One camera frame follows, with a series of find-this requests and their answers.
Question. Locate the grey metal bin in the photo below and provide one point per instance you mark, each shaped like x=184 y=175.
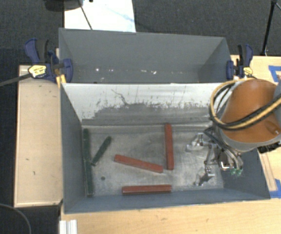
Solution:
x=140 y=140

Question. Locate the pale wood flat board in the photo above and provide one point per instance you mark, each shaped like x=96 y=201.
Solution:
x=39 y=140

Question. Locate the black cylinder on white bracket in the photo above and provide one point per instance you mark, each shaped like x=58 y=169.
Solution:
x=274 y=146

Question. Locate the short dark green flat block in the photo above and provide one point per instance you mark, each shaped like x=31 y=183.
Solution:
x=101 y=150

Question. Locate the red-brown flat block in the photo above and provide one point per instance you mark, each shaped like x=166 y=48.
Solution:
x=169 y=146
x=139 y=163
x=146 y=189

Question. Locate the long dark green flat block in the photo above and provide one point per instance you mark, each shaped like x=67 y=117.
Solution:
x=88 y=164

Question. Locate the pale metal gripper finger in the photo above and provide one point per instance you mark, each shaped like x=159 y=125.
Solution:
x=206 y=175
x=195 y=142

